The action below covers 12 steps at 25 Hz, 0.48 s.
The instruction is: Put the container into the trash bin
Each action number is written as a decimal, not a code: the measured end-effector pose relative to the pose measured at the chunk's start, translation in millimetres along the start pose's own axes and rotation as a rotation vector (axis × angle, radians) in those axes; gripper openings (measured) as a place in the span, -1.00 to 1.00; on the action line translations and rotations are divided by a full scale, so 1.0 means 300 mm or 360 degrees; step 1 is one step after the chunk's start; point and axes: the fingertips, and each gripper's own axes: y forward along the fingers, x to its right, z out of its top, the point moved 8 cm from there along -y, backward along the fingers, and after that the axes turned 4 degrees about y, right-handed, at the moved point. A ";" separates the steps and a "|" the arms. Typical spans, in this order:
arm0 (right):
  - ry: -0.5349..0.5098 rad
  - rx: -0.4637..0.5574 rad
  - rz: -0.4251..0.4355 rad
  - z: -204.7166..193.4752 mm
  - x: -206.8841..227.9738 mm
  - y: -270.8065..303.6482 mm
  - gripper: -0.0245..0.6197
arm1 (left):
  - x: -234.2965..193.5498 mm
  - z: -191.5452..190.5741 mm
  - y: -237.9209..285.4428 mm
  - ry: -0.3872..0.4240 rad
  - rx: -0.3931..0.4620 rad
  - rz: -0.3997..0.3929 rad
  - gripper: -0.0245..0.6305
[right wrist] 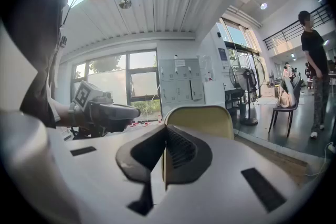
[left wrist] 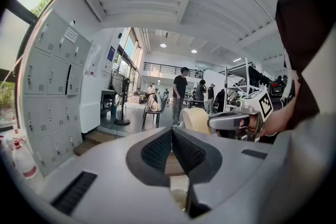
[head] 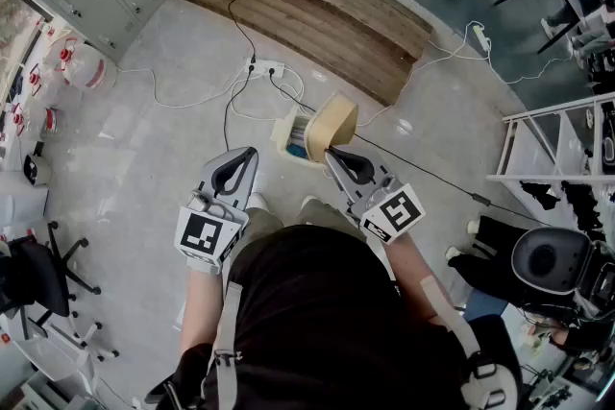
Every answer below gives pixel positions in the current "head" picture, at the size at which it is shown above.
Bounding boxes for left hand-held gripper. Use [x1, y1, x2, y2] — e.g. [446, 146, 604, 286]
[173, 146, 261, 269]

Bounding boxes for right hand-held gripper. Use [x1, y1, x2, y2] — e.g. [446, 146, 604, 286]
[325, 146, 428, 247]

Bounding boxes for beige plastic trash bin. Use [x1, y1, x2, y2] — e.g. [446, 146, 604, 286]
[270, 105, 331, 172]

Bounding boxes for person's left forearm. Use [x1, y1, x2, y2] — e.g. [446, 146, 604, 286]
[180, 266, 227, 354]

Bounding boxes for person's right forearm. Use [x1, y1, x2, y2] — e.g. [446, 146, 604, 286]
[381, 229, 465, 327]

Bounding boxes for person's olive shorts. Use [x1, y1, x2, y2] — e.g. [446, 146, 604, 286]
[242, 196, 350, 239]

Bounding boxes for wide white power strip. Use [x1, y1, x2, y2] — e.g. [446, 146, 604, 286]
[243, 56, 286, 80]

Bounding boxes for white metal shelf rack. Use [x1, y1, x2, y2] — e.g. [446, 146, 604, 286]
[484, 91, 615, 188]

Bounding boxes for person's black shirt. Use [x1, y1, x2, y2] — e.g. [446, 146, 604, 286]
[143, 225, 525, 410]

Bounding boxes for wooden plank steps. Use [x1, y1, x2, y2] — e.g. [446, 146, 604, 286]
[167, 0, 433, 108]

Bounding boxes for group of clear water jugs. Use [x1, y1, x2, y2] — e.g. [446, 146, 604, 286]
[9, 33, 119, 143]

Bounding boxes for small white box appliance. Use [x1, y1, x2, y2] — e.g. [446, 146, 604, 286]
[22, 152, 52, 187]

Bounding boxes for black office chair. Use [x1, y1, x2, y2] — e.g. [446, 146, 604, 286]
[0, 220, 120, 364]

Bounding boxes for black hanging gear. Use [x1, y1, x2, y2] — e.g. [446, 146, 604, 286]
[520, 180, 607, 234]

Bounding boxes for black backpack rig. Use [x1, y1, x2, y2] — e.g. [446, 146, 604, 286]
[518, 239, 615, 327]

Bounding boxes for black cable with inline box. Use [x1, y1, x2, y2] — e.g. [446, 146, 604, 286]
[267, 70, 552, 228]

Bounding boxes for white power cable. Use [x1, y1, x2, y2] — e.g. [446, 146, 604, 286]
[114, 64, 251, 108]
[355, 19, 484, 129]

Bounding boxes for person's left grey shoulder strap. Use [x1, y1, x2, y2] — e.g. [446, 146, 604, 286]
[199, 280, 244, 402]

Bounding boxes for person's grey shoulder strap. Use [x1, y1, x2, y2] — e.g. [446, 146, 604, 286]
[417, 277, 524, 410]
[199, 280, 244, 402]

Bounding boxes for person's right grey shoulder strap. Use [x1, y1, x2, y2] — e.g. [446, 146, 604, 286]
[417, 277, 524, 410]

